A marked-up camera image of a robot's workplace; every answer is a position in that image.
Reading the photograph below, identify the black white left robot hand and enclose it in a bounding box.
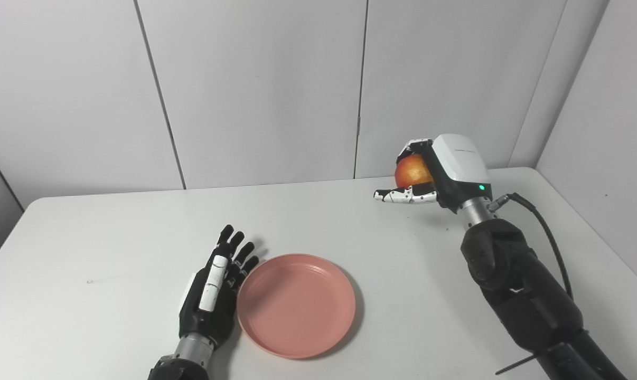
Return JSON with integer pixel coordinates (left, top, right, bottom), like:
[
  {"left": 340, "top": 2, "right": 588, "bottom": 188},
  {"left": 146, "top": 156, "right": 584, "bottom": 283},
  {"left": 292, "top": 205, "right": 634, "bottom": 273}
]
[{"left": 179, "top": 225, "right": 260, "bottom": 350}]

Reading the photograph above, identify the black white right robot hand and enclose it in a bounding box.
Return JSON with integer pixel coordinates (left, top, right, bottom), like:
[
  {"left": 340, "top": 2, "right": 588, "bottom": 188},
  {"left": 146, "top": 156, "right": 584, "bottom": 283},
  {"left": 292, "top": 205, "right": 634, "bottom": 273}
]
[{"left": 373, "top": 134, "right": 492, "bottom": 213}]

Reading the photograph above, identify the red orange pomegranate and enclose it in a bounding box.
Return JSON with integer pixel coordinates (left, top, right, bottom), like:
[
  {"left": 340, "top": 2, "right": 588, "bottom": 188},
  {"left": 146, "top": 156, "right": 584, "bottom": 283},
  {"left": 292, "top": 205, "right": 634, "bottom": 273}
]
[{"left": 395, "top": 154, "right": 434, "bottom": 188}]

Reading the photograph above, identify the pink round plate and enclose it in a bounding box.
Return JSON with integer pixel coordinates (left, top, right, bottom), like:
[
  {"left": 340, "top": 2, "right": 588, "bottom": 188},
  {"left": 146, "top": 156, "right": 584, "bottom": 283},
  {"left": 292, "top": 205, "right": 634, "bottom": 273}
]
[{"left": 237, "top": 254, "right": 357, "bottom": 359}]

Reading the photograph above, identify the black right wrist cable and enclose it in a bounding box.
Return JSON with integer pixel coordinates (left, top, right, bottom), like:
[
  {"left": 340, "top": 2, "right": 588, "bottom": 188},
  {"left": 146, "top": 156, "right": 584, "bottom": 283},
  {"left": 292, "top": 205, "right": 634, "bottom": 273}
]
[{"left": 489, "top": 193, "right": 574, "bottom": 375}]

